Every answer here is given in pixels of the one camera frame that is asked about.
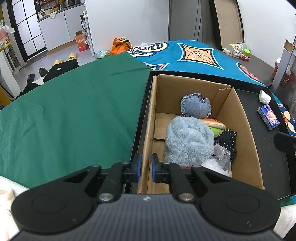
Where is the clear plastic bag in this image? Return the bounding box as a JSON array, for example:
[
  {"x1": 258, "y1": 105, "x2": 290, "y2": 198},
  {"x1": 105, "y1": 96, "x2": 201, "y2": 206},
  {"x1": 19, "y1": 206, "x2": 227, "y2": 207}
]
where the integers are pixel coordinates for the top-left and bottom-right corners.
[{"x1": 201, "y1": 144, "x2": 232, "y2": 177}]

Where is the white tissue wad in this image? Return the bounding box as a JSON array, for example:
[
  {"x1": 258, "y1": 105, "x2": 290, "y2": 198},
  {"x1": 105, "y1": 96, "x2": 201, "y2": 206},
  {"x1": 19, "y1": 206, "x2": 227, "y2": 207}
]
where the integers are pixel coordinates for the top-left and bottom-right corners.
[{"x1": 258, "y1": 90, "x2": 271, "y2": 105}]

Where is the brown cardboard box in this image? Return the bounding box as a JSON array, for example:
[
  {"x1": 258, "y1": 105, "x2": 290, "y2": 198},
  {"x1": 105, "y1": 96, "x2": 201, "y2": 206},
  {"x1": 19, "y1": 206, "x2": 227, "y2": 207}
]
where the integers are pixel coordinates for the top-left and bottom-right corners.
[{"x1": 137, "y1": 74, "x2": 264, "y2": 194}]

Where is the blue tissue packet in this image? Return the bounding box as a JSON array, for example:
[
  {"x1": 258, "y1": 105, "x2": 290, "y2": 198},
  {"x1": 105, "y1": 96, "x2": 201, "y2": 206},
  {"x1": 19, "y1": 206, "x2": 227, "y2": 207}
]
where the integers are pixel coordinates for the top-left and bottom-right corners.
[{"x1": 257, "y1": 104, "x2": 280, "y2": 130}]

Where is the fluffy light blue plush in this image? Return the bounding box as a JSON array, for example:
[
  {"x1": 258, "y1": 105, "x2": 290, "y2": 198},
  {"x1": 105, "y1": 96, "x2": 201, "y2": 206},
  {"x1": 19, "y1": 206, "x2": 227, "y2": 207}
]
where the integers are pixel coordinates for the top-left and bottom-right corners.
[{"x1": 164, "y1": 116, "x2": 214, "y2": 167}]

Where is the black stitched plush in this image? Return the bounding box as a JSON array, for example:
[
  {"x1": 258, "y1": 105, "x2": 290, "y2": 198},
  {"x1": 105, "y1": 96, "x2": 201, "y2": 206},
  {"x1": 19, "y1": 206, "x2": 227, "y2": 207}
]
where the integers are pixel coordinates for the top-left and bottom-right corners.
[{"x1": 214, "y1": 129, "x2": 237, "y2": 162}]

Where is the hamburger plush toy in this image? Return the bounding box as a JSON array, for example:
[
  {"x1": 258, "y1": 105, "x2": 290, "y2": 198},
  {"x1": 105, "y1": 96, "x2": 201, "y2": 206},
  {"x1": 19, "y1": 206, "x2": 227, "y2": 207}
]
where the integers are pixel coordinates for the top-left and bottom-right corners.
[{"x1": 200, "y1": 118, "x2": 226, "y2": 136}]

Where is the green cloth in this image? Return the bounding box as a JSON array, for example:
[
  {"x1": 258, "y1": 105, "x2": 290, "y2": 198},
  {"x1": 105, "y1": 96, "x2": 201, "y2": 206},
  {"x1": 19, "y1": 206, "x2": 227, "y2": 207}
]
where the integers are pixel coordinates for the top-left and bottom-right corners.
[{"x1": 1, "y1": 53, "x2": 151, "y2": 188}]

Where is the denim heart plush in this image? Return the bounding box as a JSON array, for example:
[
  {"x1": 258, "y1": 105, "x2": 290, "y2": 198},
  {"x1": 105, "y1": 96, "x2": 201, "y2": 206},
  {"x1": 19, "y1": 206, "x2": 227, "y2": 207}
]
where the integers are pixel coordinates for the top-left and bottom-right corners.
[{"x1": 181, "y1": 93, "x2": 212, "y2": 119}]

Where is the red white small box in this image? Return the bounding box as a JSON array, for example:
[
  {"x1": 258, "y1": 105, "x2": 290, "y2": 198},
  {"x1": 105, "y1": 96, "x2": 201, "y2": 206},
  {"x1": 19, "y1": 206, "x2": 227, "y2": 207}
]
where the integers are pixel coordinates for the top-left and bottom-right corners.
[{"x1": 232, "y1": 49, "x2": 250, "y2": 61}]

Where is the green lidded container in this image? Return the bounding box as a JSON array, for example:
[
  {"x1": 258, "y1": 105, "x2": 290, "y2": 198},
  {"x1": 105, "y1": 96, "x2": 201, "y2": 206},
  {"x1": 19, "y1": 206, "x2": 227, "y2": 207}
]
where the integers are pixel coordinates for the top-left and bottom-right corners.
[{"x1": 242, "y1": 49, "x2": 251, "y2": 56}]

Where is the black white cushion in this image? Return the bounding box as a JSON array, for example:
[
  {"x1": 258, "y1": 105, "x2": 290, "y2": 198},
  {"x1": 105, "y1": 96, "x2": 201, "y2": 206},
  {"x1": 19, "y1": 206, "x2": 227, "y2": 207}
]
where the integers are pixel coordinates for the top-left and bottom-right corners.
[{"x1": 17, "y1": 59, "x2": 79, "y2": 98}]

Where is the blue patterned blanket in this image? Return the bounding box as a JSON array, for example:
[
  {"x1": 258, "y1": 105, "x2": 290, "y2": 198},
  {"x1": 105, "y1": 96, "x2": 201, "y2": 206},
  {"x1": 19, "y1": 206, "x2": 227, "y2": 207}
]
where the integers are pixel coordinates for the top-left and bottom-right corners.
[{"x1": 127, "y1": 39, "x2": 296, "y2": 137}]

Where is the yellow slipper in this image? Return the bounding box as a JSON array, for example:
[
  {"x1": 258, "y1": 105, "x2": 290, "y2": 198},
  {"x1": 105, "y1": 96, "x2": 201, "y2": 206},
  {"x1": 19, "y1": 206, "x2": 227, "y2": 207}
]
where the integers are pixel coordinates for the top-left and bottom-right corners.
[
  {"x1": 68, "y1": 53, "x2": 77, "y2": 61},
  {"x1": 54, "y1": 59, "x2": 64, "y2": 65}
]

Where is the orange bag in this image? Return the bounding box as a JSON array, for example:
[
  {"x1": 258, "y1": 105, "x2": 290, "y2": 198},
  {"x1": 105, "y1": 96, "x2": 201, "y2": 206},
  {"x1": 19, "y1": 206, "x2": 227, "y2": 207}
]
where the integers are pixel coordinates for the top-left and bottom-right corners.
[{"x1": 111, "y1": 38, "x2": 132, "y2": 55}]

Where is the orange cardboard box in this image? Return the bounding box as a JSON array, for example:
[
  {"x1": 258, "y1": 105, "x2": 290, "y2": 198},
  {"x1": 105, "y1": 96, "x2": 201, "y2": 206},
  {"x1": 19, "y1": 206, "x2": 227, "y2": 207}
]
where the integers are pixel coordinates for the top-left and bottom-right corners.
[{"x1": 74, "y1": 30, "x2": 88, "y2": 52}]

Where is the leaning brown board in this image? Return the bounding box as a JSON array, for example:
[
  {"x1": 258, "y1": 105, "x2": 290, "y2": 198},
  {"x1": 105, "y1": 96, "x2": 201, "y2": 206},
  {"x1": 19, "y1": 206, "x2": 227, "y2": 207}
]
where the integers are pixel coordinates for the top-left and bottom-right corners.
[{"x1": 209, "y1": 0, "x2": 245, "y2": 50}]

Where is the white kitchen cabinet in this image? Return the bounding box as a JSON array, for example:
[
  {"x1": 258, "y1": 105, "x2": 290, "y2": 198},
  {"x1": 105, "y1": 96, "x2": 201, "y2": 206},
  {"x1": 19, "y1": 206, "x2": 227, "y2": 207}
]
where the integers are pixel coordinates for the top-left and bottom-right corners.
[{"x1": 38, "y1": 3, "x2": 84, "y2": 51}]

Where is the black framed glass door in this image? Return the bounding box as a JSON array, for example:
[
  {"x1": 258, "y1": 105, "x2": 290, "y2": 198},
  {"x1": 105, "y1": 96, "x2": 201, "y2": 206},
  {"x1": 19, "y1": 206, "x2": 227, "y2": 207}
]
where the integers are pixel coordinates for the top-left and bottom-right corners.
[{"x1": 6, "y1": 0, "x2": 46, "y2": 61}]

